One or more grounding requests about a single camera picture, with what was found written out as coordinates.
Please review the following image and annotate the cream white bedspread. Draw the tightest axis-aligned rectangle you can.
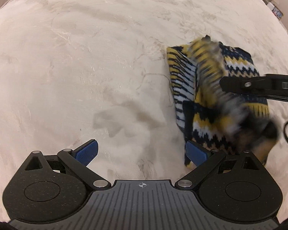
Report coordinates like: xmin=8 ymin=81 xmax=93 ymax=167
xmin=0 ymin=0 xmax=288 ymax=221

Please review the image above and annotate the navy yellow white knit sweater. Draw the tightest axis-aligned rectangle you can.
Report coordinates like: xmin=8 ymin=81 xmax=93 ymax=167
xmin=166 ymin=36 xmax=278 ymax=163

